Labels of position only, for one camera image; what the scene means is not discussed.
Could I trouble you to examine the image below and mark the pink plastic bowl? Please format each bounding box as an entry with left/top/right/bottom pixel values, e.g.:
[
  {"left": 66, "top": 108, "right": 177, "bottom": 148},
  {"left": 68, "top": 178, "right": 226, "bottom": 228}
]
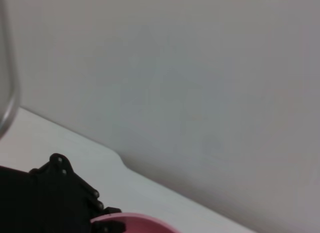
[{"left": 89, "top": 212, "right": 182, "bottom": 233}]

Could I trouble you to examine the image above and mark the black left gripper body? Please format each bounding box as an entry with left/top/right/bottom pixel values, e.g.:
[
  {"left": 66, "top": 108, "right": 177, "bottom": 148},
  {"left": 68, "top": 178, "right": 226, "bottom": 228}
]
[{"left": 0, "top": 152, "right": 105, "bottom": 233}]

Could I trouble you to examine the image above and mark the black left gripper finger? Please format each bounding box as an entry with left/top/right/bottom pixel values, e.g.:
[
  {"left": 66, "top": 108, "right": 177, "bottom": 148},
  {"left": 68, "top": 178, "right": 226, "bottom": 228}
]
[
  {"left": 102, "top": 206, "right": 123, "bottom": 217},
  {"left": 92, "top": 218, "right": 126, "bottom": 233}
]

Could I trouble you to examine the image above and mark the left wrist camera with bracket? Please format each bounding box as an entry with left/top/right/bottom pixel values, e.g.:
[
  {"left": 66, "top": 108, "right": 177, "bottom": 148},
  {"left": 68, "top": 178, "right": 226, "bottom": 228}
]
[{"left": 0, "top": 0, "right": 21, "bottom": 140}]

